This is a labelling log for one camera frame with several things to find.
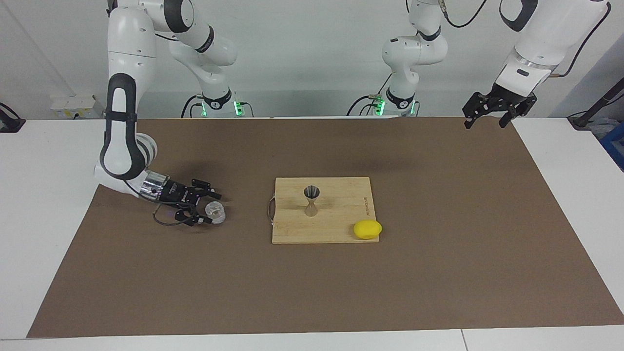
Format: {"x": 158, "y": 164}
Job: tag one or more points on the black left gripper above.
{"x": 507, "y": 97}

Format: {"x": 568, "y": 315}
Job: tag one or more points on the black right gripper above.
{"x": 178, "y": 194}

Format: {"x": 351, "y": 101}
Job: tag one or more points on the clear glass cup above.
{"x": 217, "y": 212}

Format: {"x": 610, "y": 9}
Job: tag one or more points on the steel double jigger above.
{"x": 312, "y": 192}

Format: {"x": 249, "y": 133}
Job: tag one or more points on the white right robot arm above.
{"x": 129, "y": 48}

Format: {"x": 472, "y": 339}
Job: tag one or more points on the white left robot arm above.
{"x": 541, "y": 34}

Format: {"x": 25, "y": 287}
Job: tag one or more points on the crumpled clear plastic bag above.
{"x": 600, "y": 127}

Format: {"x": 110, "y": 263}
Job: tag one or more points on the black angled stand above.
{"x": 604, "y": 100}

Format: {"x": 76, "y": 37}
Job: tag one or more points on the blue box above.
{"x": 615, "y": 146}

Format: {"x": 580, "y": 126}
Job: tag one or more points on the wooden cutting board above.
{"x": 341, "y": 209}

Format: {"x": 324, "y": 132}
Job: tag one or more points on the brown table mat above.
{"x": 312, "y": 292}

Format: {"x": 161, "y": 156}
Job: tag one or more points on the yellow lemon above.
{"x": 367, "y": 229}

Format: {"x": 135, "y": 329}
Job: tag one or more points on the white wall socket box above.
{"x": 73, "y": 103}

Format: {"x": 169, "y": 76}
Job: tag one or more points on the black clamp mount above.
{"x": 9, "y": 124}

